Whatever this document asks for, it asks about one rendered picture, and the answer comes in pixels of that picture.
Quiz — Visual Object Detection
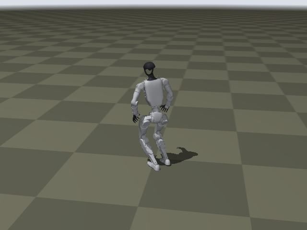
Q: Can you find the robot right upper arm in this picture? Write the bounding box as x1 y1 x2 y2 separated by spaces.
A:
160 78 174 99

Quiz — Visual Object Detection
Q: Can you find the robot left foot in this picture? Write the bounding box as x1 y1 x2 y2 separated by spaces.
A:
147 161 160 171

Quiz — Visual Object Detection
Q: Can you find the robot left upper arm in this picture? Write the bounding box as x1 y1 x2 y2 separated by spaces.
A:
131 82 144 106

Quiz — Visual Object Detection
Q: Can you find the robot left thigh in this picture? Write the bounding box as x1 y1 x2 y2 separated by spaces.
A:
138 115 152 144

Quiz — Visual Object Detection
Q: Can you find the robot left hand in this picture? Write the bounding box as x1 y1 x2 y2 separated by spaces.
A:
133 114 140 123

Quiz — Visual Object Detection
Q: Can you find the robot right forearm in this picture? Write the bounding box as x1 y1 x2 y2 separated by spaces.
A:
165 97 173 109

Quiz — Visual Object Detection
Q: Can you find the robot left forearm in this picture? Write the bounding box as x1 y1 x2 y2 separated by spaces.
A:
131 105 139 117

